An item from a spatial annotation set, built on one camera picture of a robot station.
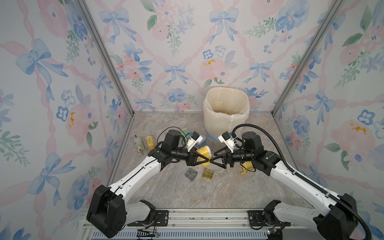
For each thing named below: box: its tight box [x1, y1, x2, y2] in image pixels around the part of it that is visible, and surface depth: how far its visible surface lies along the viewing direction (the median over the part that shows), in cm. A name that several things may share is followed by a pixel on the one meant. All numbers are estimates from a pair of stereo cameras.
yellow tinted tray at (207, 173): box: [202, 167, 214, 180], surface depth 90 cm
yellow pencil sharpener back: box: [196, 145, 212, 167], surface depth 69 cm
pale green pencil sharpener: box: [133, 137, 145, 155], surface depth 96 cm
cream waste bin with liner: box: [203, 87, 251, 142], surface depth 92 cm
